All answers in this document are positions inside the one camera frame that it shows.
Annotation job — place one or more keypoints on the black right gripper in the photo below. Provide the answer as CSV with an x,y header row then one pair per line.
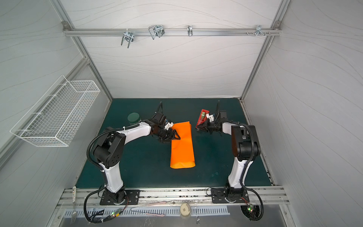
x,y
205,126

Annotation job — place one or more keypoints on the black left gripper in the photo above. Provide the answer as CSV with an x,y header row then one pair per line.
x,y
169,134

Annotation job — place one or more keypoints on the orange wrapping paper sheet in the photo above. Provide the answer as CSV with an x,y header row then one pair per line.
x,y
182,153

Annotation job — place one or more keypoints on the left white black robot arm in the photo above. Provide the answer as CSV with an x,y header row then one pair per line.
x,y
106,149

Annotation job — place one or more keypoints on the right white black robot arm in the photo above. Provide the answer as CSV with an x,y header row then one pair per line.
x,y
245,149

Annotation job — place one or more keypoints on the red tape dispenser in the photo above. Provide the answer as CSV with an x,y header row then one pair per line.
x,y
202,117

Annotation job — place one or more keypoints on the white slotted vent strip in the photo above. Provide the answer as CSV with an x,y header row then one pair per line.
x,y
198,211

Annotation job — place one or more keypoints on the right metal bolt clamp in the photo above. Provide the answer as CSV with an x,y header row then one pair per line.
x,y
259,31

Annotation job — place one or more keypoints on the white power strip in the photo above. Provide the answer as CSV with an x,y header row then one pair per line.
x,y
74,191

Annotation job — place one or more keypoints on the middle metal u-bolt clamp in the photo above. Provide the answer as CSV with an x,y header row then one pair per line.
x,y
156,31

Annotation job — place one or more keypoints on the metal u-bolt clamp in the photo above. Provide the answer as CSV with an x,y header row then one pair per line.
x,y
128,38
156,31

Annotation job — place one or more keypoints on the left metal u-bolt clamp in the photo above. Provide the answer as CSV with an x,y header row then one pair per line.
x,y
128,38

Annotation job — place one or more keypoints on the fork hanging at front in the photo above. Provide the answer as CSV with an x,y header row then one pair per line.
x,y
74,214

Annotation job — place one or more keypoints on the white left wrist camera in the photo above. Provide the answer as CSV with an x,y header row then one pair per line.
x,y
168,125

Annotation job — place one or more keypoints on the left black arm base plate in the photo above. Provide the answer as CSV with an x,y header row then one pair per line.
x,y
130,197

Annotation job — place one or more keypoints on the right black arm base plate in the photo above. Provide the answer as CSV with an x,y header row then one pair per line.
x,y
218,195

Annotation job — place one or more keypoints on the aluminium crossbar rail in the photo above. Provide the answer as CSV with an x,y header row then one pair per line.
x,y
169,32

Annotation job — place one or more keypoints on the small metal bracket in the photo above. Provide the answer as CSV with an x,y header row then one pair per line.
x,y
189,31

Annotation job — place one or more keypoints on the white wire basket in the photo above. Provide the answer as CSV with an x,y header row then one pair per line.
x,y
56,117

